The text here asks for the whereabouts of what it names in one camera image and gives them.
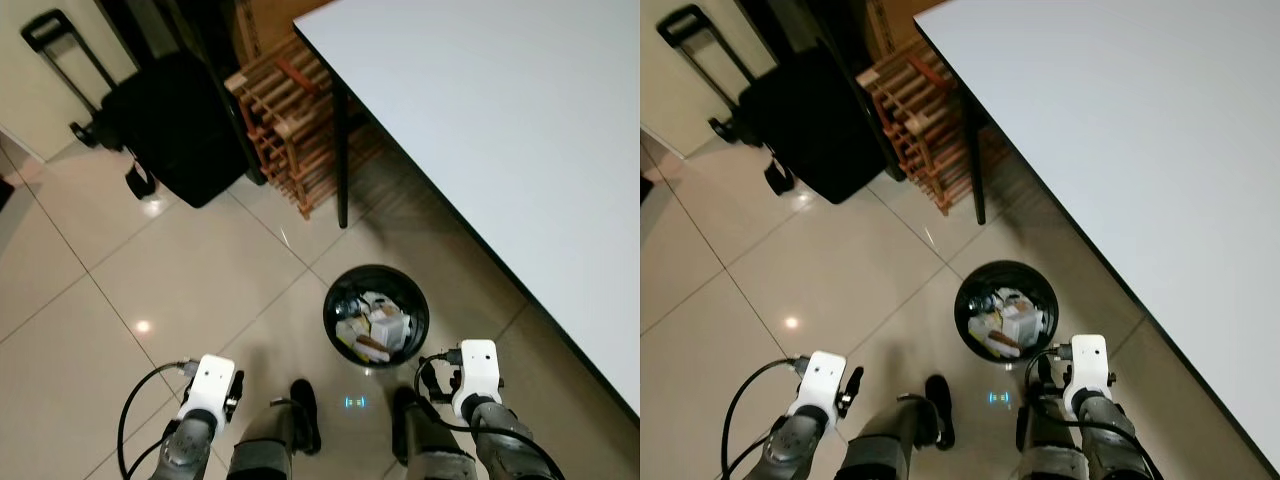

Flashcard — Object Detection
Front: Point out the black table leg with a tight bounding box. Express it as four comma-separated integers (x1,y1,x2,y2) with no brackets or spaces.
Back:
967,95,988,227
332,80,352,230

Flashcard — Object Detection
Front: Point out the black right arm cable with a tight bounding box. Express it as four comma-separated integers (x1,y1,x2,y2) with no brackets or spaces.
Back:
1024,348,1167,480
415,348,566,480

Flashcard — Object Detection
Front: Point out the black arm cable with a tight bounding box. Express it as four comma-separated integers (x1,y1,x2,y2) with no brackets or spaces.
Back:
1024,348,1167,480
117,360,201,480
415,348,566,480
720,356,809,480

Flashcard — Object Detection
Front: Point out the black luggage tag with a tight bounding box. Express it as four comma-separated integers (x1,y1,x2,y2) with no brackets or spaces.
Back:
764,155,797,197
124,160,159,201

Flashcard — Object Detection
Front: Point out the white carton box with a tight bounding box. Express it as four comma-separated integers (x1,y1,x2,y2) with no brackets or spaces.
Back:
1000,299,1042,347
368,303,413,351

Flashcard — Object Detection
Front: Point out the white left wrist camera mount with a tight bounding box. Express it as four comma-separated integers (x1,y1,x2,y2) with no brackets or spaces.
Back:
787,350,848,427
178,354,238,429

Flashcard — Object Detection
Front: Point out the brown cardboard box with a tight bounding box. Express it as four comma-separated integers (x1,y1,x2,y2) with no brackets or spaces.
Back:
865,0,947,61
232,0,331,63

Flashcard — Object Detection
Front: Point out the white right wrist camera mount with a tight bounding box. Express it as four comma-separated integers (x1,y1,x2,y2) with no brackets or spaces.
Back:
1068,334,1112,403
452,340,500,419

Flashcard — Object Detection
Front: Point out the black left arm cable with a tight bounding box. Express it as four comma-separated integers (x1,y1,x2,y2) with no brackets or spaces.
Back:
720,356,809,480
117,360,201,480

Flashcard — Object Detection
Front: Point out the wooden lattice rack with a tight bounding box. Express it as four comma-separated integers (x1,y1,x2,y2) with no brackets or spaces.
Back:
225,35,347,219
858,45,987,216

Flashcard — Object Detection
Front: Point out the black round rubbish bin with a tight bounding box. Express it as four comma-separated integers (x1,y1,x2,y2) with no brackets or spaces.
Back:
322,264,431,369
954,260,1059,363

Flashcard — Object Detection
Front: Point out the black trolley suitcase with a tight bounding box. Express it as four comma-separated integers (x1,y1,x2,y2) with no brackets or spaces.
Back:
657,5,901,206
20,8,263,209

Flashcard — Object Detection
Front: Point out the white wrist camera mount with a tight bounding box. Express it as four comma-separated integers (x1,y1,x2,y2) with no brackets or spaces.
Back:
1068,334,1112,403
452,340,500,419
178,354,238,429
787,350,848,427

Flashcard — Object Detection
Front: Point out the grey left robot leg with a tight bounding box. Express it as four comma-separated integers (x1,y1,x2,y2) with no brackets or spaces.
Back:
228,378,323,480
845,374,957,480

